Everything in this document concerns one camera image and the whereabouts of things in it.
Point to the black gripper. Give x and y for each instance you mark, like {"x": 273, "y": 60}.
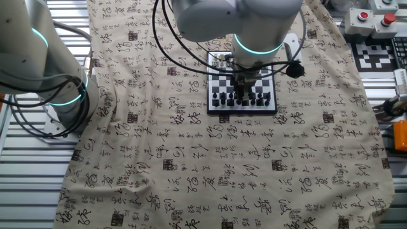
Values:
{"x": 245, "y": 79}

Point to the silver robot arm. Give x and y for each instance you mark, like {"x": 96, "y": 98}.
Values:
{"x": 254, "y": 19}

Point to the black white magnetic chessboard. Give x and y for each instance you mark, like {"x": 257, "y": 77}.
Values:
{"x": 219, "y": 87}

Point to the black chess pawn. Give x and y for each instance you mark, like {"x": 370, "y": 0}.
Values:
{"x": 223, "y": 94}
{"x": 215, "y": 95}
{"x": 268, "y": 94}
{"x": 259, "y": 94}
{"x": 231, "y": 95}

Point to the black chess king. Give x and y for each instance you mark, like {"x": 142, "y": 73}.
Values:
{"x": 238, "y": 102}

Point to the black chess bishop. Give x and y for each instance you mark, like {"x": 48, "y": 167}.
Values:
{"x": 252, "y": 101}

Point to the black chess knight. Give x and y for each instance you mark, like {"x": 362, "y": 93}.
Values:
{"x": 223, "y": 101}

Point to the black chess rook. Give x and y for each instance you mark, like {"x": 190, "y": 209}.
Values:
{"x": 216, "y": 102}
{"x": 267, "y": 102}

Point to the white chess pawn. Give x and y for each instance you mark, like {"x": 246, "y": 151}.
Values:
{"x": 228, "y": 65}
{"x": 215, "y": 64}
{"x": 222, "y": 64}

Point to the white chess knight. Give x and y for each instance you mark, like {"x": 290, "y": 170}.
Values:
{"x": 222, "y": 57}

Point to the white chess rook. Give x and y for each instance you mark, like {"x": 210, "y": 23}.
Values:
{"x": 216, "y": 57}

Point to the beige calligraphy print cloth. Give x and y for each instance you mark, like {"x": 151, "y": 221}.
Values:
{"x": 222, "y": 159}

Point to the grey box flat red button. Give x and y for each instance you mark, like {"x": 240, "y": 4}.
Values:
{"x": 357, "y": 25}

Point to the black white marker board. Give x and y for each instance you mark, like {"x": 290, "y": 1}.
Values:
{"x": 372, "y": 60}

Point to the grey box dark button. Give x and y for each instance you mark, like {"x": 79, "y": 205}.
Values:
{"x": 378, "y": 6}

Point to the red mushroom emergency stop box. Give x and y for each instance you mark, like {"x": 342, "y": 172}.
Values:
{"x": 388, "y": 18}

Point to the black keyboard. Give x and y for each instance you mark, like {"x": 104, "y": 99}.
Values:
{"x": 401, "y": 52}

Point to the orange box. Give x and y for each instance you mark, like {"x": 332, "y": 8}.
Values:
{"x": 400, "y": 135}

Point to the wrist camera metal bracket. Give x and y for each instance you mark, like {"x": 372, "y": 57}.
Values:
{"x": 292, "y": 44}

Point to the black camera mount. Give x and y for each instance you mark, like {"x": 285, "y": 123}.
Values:
{"x": 392, "y": 108}

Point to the silver depth camera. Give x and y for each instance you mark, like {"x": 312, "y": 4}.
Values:
{"x": 400, "y": 84}

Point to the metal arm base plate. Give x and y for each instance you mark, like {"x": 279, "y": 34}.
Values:
{"x": 50, "y": 125}

